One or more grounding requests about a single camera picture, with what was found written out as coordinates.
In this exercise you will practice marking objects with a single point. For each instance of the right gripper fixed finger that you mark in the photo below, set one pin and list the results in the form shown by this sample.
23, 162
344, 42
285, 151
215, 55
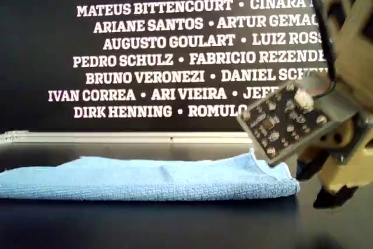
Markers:
344, 176

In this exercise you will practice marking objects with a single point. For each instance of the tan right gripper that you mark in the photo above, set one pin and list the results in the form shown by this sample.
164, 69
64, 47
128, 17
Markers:
352, 65

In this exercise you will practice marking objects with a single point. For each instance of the right gripper moving finger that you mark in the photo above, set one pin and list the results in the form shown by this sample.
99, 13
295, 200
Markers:
310, 167

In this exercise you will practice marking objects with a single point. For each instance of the light blue microfibre cloth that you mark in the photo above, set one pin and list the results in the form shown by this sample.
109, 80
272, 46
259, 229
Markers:
116, 179

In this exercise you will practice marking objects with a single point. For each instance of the tan right robot arm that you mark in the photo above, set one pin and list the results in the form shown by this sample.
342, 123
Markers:
342, 31

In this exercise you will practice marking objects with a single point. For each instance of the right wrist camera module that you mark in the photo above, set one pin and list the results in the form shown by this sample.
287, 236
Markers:
277, 123

